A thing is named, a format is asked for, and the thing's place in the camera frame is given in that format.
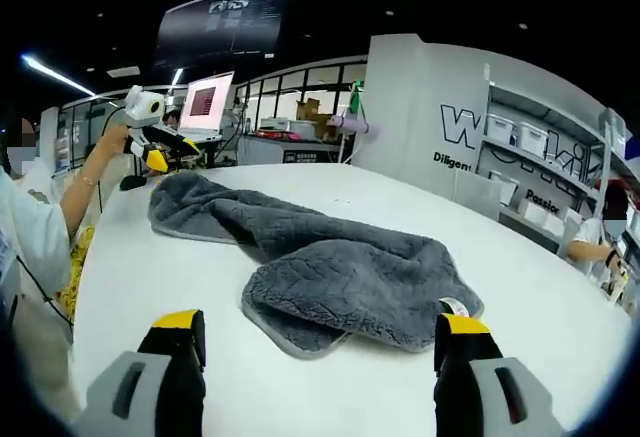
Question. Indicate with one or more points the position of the group of white storage boxes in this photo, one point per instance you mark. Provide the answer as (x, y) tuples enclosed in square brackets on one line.
[(525, 137)]

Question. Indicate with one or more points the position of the pink lit monitor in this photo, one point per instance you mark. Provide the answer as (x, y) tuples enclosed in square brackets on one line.
[(205, 102)]

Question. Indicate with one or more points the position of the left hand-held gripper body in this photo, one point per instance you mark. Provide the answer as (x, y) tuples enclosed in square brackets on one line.
[(140, 107)]

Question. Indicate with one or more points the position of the cardboard box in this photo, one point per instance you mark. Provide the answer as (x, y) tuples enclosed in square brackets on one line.
[(307, 109)]

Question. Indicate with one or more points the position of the large overhead dark screen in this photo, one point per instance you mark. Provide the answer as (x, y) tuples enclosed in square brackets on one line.
[(220, 22)]

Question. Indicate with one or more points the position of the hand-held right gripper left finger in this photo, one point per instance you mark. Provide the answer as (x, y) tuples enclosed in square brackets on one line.
[(165, 382)]

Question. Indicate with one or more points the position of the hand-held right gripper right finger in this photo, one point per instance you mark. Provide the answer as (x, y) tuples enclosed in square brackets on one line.
[(470, 387)]

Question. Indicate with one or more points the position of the person's left hand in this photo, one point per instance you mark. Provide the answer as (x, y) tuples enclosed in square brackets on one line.
[(116, 139)]

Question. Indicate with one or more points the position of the purple rolled mat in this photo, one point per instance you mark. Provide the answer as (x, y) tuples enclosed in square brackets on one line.
[(352, 126)]

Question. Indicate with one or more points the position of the yellow patterned cloth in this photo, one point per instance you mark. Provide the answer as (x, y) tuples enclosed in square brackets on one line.
[(75, 277)]

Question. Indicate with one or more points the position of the grey chair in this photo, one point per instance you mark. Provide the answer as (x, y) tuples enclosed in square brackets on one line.
[(477, 197)]

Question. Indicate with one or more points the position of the white table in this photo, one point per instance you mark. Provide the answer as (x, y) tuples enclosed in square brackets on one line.
[(500, 267)]

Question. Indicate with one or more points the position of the grey metal shelf rack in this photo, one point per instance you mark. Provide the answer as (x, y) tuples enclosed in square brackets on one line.
[(550, 137)]

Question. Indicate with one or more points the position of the operator in white shirt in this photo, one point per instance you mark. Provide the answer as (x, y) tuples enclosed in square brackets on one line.
[(30, 237)]

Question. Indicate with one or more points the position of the ceiling light strip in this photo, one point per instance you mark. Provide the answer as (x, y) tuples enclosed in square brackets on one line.
[(55, 73)]

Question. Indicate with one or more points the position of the grey towel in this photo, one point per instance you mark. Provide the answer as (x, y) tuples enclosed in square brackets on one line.
[(340, 267)]

